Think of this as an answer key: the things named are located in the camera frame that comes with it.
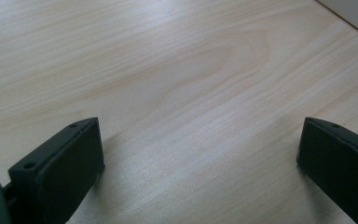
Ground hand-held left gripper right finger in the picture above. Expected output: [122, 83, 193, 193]
[296, 117, 358, 224]

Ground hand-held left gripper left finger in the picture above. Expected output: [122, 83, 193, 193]
[3, 117, 106, 224]

